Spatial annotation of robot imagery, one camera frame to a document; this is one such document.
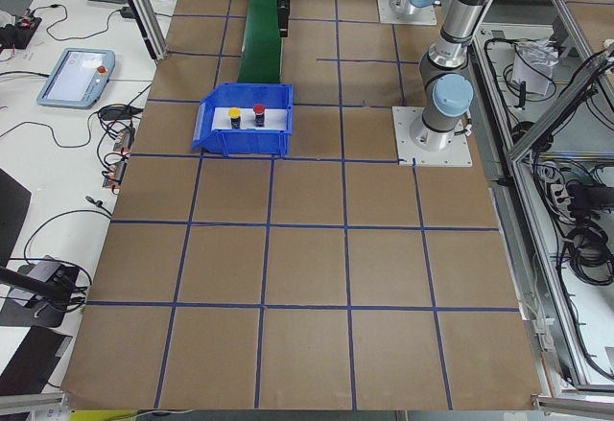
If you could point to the white foam pad left bin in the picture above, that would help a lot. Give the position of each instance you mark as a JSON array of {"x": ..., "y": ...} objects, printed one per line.
[{"x": 275, "y": 119}]

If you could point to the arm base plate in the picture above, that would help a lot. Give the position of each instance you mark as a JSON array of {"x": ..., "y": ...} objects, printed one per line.
[
  {"x": 420, "y": 17},
  {"x": 418, "y": 146}
]

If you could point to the near teach pendant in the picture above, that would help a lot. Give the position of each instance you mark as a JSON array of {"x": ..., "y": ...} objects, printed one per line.
[{"x": 78, "y": 79}]

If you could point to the aluminium frame post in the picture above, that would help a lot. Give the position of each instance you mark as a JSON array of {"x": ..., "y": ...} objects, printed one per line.
[{"x": 149, "y": 28}]

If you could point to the yellow push button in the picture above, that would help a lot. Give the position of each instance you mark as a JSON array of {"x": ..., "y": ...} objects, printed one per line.
[{"x": 234, "y": 114}]

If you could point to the brown paper table cover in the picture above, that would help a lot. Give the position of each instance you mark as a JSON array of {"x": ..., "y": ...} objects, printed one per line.
[{"x": 331, "y": 278}]

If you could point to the black power adapter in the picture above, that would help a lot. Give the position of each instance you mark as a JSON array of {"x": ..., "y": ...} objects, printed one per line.
[{"x": 127, "y": 12}]

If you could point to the red push button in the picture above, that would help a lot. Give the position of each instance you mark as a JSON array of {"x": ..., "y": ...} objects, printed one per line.
[{"x": 259, "y": 111}]

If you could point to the left blue bin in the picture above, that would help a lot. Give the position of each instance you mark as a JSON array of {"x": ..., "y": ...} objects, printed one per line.
[{"x": 230, "y": 141}]

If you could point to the green conveyor belt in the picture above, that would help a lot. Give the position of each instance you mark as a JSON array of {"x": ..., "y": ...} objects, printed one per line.
[{"x": 262, "y": 45}]

